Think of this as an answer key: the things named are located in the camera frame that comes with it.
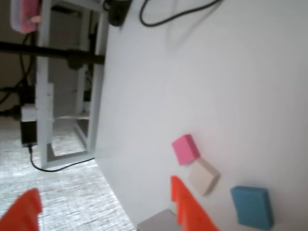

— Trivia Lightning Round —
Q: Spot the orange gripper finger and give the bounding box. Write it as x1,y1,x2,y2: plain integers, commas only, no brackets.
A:
0,187,43,231
170,175,219,231

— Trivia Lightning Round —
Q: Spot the white cardboard box bin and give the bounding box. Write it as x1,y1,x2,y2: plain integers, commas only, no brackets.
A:
137,208,181,231

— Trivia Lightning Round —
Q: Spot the white foam cuboid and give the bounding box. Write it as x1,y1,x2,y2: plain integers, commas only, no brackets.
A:
188,158,221,197

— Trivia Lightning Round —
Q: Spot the blue foam cuboid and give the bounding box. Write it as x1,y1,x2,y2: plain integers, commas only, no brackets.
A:
230,185,275,229

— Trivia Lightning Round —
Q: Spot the pink foam cuboid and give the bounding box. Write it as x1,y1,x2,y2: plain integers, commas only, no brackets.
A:
171,134,200,166

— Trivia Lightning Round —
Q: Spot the beige woven rug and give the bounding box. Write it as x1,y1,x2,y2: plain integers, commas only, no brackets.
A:
0,117,138,231

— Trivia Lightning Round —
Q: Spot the black power adapter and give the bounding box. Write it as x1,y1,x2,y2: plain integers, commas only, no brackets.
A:
20,121,38,148

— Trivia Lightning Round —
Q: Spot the white power adapter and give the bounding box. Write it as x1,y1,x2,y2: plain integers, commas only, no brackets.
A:
20,105,37,122

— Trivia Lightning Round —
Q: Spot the black metal bar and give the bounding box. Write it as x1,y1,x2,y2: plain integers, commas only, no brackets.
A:
0,41,105,69

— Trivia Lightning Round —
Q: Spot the clear container with pink content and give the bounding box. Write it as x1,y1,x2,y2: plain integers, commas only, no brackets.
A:
10,0,42,33

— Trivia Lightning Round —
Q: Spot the thin black floor cable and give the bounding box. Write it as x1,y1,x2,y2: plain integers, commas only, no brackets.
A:
27,143,96,172

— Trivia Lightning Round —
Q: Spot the white frame furniture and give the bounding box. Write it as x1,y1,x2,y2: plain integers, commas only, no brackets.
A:
35,0,109,169

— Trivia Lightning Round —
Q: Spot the thick black cable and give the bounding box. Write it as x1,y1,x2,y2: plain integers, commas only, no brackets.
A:
139,0,222,26

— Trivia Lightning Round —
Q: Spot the black side camera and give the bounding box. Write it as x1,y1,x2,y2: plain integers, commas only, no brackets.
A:
103,0,132,26

